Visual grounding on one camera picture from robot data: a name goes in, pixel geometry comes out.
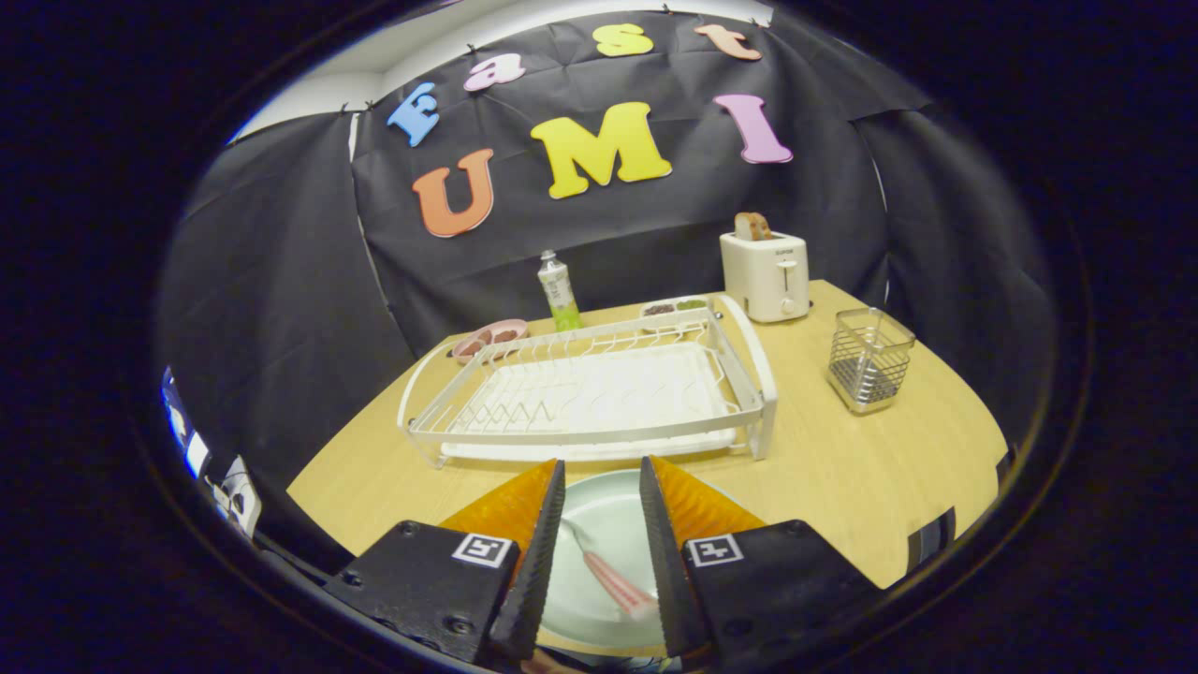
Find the black backdrop cloth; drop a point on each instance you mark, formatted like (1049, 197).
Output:
(655, 215)

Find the white divided tray with beans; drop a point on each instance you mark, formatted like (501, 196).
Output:
(669, 306)

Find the white toaster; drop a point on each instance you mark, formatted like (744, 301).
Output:
(763, 281)

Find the clear bottle with green liquid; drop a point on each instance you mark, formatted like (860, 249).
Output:
(559, 290)

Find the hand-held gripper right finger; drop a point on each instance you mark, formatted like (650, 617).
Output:
(666, 571)

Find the pink plate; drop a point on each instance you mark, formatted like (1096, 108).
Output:
(517, 327)

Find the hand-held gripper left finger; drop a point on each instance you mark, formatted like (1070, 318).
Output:
(538, 580)

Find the white drip tray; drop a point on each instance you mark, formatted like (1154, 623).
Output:
(608, 388)

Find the brown food piece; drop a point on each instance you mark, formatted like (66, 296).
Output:
(473, 346)
(505, 334)

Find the light green plate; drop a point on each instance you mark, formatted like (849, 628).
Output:
(608, 524)

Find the brown bread slice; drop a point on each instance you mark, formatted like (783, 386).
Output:
(752, 227)

